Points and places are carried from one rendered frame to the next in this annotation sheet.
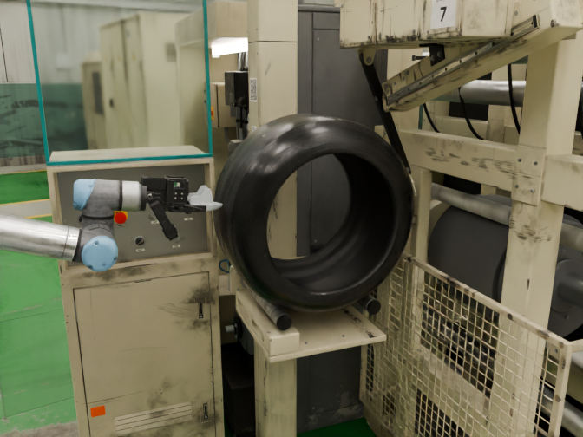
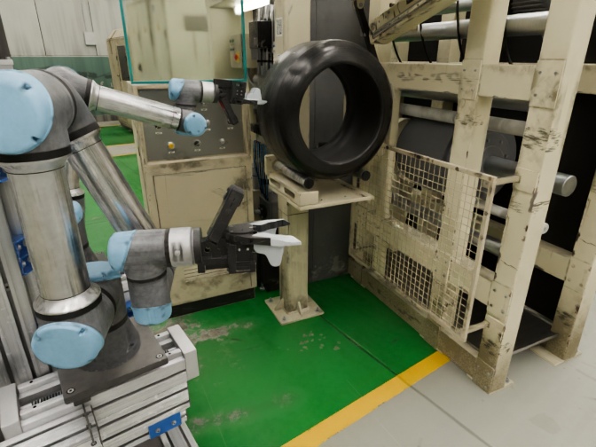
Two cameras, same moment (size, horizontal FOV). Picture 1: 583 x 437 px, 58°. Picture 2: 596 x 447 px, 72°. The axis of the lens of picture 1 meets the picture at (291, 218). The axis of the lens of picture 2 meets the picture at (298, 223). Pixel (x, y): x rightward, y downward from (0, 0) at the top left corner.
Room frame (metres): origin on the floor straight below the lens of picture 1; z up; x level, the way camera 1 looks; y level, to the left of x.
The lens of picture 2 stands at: (-0.29, 0.17, 1.38)
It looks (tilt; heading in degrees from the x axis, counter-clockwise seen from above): 22 degrees down; 356
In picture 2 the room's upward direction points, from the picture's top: straight up
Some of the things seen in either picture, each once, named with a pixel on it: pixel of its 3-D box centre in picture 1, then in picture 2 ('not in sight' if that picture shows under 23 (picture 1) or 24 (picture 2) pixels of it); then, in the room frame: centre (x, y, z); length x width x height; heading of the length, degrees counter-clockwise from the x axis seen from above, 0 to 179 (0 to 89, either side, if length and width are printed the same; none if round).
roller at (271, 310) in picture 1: (265, 298); (292, 173); (1.49, 0.08, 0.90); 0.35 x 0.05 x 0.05; 21
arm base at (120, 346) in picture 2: not in sight; (104, 333); (0.55, 0.58, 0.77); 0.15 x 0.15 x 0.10
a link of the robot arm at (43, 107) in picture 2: not in sight; (52, 231); (0.42, 0.57, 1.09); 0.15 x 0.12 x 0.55; 6
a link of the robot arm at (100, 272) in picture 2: not in sight; (94, 293); (0.54, 0.58, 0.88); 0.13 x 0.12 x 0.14; 6
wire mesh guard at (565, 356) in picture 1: (434, 380); (403, 225); (1.45, -0.44, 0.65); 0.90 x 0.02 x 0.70; 21
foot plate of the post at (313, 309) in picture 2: not in sight; (294, 304); (1.77, 0.06, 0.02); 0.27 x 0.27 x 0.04; 21
